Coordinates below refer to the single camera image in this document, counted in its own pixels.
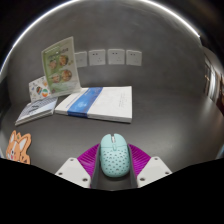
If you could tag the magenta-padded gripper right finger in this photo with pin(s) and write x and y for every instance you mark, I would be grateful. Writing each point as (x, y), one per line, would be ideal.
(151, 170)

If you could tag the small white sticker card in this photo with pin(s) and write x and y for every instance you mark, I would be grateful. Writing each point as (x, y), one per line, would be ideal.
(38, 88)

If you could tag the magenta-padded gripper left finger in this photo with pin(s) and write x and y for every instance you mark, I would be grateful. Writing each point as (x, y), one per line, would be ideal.
(75, 171)

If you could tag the grey patterned book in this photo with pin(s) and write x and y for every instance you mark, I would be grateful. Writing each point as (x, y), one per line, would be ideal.
(36, 110)

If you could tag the green food poster card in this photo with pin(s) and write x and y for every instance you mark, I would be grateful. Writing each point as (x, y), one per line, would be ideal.
(60, 66)

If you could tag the white book with blue band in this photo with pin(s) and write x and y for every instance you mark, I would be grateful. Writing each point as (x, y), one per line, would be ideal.
(106, 103)

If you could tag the mint green computer mouse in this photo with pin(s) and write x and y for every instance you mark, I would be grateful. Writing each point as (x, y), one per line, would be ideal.
(114, 156)

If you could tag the orange cat-shaped mouse pad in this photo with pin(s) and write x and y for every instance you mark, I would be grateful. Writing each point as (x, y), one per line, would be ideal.
(18, 148)

